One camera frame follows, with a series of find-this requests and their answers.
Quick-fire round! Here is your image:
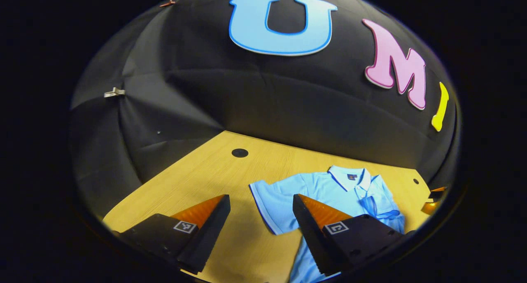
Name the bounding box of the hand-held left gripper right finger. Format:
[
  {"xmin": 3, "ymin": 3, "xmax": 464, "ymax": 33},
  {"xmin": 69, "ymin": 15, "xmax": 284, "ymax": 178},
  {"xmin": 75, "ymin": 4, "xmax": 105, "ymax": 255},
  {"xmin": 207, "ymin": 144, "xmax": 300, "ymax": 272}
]
[{"xmin": 292, "ymin": 193, "xmax": 416, "ymax": 277}]

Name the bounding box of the black backdrop cloth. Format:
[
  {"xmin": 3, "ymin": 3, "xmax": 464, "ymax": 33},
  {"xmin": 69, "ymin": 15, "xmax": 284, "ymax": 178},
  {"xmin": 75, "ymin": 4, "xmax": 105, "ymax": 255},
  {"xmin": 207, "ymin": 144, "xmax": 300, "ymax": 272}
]
[{"xmin": 69, "ymin": 0, "xmax": 462, "ymax": 220}]

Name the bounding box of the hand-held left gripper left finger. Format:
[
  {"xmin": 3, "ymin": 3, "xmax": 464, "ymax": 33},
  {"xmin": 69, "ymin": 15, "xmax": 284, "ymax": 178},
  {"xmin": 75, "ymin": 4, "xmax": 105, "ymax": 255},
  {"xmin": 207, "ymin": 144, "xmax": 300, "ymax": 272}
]
[{"xmin": 110, "ymin": 194, "xmax": 231, "ymax": 275}]

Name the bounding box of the light blue T-shirt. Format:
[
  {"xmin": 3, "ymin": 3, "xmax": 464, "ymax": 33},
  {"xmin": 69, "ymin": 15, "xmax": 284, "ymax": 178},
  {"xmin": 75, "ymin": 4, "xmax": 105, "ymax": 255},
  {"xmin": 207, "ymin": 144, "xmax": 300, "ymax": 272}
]
[{"xmin": 249, "ymin": 165, "xmax": 406, "ymax": 283}]

